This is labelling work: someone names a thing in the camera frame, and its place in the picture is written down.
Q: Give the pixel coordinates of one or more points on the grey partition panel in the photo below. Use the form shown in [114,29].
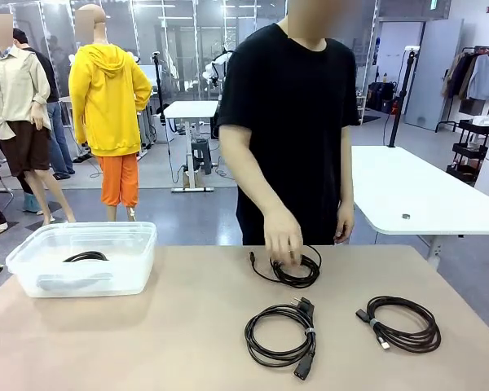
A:
[436,81]

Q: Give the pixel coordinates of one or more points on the light blue shoe cover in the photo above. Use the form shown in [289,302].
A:
[32,203]

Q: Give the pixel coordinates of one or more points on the person's left hand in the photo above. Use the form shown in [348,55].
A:
[344,222]

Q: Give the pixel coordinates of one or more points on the pale blue hanging shirt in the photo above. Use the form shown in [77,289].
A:
[485,77]

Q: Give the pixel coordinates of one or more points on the black background tripod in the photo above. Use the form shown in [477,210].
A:
[159,93]

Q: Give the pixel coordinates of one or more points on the white table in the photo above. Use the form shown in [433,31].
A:
[411,183]

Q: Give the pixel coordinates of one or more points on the person in black T-shirt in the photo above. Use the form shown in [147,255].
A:
[289,122]

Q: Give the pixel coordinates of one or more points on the beige hanging coat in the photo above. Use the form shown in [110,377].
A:
[450,77]

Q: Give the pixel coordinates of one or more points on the dark hanging jacket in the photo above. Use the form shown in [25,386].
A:
[462,77]

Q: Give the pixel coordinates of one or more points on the person's right hand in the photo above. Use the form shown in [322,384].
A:
[285,240]

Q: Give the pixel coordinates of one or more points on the person's left forearm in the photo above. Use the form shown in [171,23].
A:
[346,183]

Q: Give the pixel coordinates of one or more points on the black bags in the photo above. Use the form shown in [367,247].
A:
[381,95]

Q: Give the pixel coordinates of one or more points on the black clothes rack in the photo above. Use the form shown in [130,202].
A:
[452,118]

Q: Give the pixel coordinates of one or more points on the black step stool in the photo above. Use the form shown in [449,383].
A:
[201,156]

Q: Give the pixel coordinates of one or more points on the clear plastic storage container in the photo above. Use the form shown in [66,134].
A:
[142,269]

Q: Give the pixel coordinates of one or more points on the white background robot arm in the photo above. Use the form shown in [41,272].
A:
[218,67]

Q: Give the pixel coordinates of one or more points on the mannequin in beige shirt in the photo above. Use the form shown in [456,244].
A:
[16,89]

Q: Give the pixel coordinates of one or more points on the white background desk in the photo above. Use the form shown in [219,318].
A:
[191,109]

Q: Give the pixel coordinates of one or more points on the person's right forearm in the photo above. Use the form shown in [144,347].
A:
[261,199]

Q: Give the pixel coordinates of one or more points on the background person in black top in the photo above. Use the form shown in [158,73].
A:
[53,81]

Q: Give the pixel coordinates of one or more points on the black camera pole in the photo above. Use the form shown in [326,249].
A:
[399,110]

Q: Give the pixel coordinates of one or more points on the black utility cart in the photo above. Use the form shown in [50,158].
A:
[468,152]

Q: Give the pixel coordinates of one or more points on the mannequin in yellow hoodie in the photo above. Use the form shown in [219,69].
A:
[106,102]

